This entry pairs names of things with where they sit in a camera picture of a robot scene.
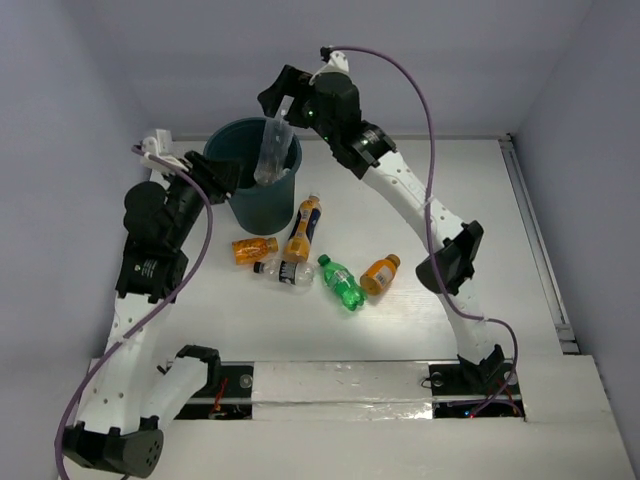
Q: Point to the clear bottle black label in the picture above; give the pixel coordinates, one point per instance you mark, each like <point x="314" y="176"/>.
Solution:
<point x="285" y="276"/>

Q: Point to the small orange juice bottle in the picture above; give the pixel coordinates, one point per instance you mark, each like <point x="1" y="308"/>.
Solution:
<point x="378" y="277"/>

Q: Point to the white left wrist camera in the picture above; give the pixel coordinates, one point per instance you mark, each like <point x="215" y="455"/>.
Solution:
<point x="156" y="153"/>

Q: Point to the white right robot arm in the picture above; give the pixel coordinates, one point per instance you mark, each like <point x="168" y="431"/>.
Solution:
<point x="452" y="244"/>

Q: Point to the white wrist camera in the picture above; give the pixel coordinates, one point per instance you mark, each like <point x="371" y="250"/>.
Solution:
<point x="156" y="153"/>
<point x="335" y="61"/>

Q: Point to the yellow blue label bottle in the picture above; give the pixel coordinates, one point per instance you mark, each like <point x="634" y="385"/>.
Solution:
<point x="298" y="246"/>

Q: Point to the large clear plastic bottle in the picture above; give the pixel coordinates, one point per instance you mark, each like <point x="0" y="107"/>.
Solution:
<point x="276" y="141"/>

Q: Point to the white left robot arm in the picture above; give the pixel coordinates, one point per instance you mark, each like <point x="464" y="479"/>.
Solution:
<point x="116" y="419"/>

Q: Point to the small orange patterned bottle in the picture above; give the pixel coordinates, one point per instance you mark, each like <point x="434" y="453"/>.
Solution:
<point x="249" y="251"/>

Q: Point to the dark green plastic bin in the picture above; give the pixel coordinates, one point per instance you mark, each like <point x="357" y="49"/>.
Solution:
<point x="259" y="210"/>

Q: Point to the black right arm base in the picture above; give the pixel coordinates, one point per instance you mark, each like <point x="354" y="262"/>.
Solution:
<point x="454" y="398"/>

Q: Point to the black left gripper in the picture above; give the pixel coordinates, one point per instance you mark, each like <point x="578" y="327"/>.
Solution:
<point x="211" y="175"/>

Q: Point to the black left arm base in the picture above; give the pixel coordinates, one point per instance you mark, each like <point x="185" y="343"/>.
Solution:
<point x="231" y="399"/>

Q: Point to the green soda bottle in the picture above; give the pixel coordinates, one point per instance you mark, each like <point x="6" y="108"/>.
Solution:
<point x="342" y="283"/>

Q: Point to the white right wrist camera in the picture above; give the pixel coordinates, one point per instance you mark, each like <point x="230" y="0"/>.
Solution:
<point x="335" y="61"/>

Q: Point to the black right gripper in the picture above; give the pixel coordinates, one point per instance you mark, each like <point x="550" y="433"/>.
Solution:
<point x="292" y="82"/>

